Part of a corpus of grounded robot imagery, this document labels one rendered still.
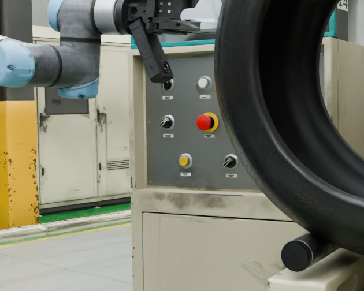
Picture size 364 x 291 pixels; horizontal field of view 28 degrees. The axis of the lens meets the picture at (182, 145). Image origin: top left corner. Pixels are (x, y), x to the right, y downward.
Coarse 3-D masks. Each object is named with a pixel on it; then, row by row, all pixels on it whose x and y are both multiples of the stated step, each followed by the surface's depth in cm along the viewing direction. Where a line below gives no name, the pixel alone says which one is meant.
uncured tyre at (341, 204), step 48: (240, 0) 104; (288, 0) 126; (336, 0) 127; (240, 48) 105; (288, 48) 129; (240, 96) 105; (288, 96) 129; (240, 144) 107; (288, 144) 127; (336, 144) 127; (288, 192) 103; (336, 192) 99; (336, 240) 102
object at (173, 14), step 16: (128, 0) 126; (144, 0) 124; (160, 0) 122; (176, 0) 120; (192, 0) 124; (128, 16) 126; (144, 16) 124; (160, 16) 122; (176, 16) 120; (128, 32) 127; (160, 32) 124; (176, 32) 121
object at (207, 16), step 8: (200, 0) 118; (208, 0) 118; (192, 8) 119; (200, 8) 118; (208, 8) 118; (184, 16) 120; (192, 16) 119; (200, 16) 119; (208, 16) 118; (200, 24) 118; (208, 24) 117; (216, 24) 117
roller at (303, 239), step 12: (300, 240) 103; (312, 240) 105; (324, 240) 108; (288, 252) 103; (300, 252) 102; (312, 252) 103; (324, 252) 107; (288, 264) 103; (300, 264) 102; (312, 264) 104
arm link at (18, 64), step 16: (0, 48) 119; (16, 48) 119; (32, 48) 122; (48, 48) 125; (0, 64) 119; (16, 64) 118; (32, 64) 120; (48, 64) 123; (0, 80) 119; (16, 80) 120; (32, 80) 122; (48, 80) 125
